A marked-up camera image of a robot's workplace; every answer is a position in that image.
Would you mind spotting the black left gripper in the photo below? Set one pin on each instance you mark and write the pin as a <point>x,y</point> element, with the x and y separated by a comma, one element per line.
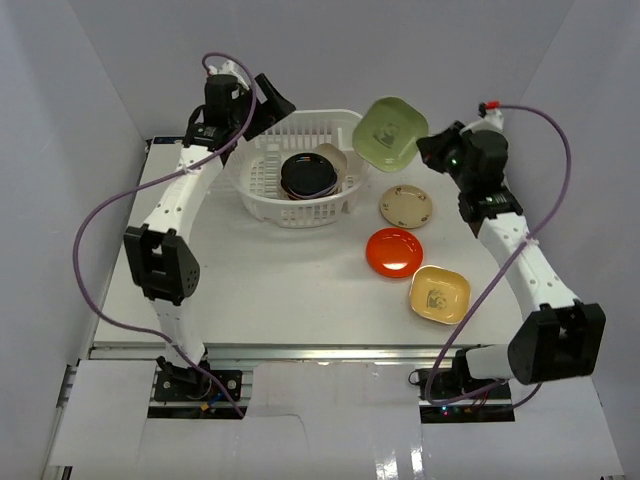
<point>265,107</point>

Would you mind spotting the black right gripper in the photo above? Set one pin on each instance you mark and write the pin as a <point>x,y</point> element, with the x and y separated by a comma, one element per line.
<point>434,149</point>

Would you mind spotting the green square panda plate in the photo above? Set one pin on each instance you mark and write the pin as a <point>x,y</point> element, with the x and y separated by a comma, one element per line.
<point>386,135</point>

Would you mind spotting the black round plate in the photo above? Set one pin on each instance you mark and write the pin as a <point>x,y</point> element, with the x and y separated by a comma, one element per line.
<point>308,174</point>

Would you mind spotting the cream square panda plate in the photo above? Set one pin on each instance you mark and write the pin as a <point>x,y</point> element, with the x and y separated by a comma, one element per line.
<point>336,157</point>

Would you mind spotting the orange round plate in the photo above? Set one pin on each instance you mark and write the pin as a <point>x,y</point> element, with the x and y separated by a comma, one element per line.
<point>394,253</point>

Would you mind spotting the yellow square panda plate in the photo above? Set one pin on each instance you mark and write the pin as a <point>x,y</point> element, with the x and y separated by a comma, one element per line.
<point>439,295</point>

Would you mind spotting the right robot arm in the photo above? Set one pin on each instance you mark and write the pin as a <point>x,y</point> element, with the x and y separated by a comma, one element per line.
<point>560,335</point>

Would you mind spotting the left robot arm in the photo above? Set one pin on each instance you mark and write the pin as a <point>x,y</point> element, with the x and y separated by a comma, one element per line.
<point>158,253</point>

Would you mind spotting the white plastic bin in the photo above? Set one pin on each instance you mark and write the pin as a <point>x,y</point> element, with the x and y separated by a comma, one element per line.
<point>254,168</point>

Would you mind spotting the beige round floral plate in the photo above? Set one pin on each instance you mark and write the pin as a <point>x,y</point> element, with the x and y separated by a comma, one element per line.
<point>406,206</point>

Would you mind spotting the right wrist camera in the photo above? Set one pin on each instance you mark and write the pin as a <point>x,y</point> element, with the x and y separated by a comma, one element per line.
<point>491,117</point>

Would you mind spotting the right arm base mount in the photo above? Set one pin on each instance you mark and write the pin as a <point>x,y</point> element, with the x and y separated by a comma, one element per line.
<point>494,406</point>

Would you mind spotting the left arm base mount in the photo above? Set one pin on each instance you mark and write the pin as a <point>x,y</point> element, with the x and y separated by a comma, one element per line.
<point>175,384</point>

